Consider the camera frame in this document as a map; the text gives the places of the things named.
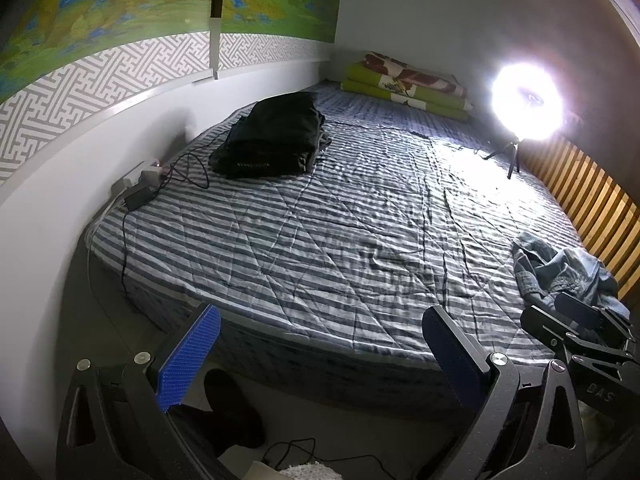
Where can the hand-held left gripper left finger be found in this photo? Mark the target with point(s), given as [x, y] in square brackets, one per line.
[192, 355]

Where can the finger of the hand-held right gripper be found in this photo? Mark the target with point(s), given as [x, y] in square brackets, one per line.
[545, 327]
[580, 307]

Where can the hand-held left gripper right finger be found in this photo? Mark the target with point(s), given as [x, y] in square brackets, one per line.
[452, 360]

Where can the light blue denim jeans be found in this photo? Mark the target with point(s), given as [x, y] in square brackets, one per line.
[565, 270]

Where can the black jacket pink trim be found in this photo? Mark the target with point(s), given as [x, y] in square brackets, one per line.
[270, 130]

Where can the black slipper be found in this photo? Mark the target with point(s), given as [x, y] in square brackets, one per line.
[235, 400]
[200, 425]

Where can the white box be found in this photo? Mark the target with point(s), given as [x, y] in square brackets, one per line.
[262, 472]

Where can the black tripod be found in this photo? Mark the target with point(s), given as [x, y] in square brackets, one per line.
[511, 165]

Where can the white fluffy rug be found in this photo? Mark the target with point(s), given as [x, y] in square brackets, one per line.
[307, 474]

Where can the black power adapter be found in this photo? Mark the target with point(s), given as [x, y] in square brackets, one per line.
[139, 197]

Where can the white power strip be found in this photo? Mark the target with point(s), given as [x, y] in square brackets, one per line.
[150, 176]

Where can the pile of dark clothes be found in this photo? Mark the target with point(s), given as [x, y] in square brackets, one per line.
[324, 141]

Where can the brown patterned folded blanket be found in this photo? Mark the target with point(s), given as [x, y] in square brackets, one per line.
[395, 67]

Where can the black and grey pole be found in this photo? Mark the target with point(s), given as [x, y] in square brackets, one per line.
[215, 40]

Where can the wooden slatted bed rail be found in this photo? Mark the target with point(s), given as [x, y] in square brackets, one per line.
[590, 200]

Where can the green map wall poster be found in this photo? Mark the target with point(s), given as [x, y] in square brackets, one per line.
[125, 10]

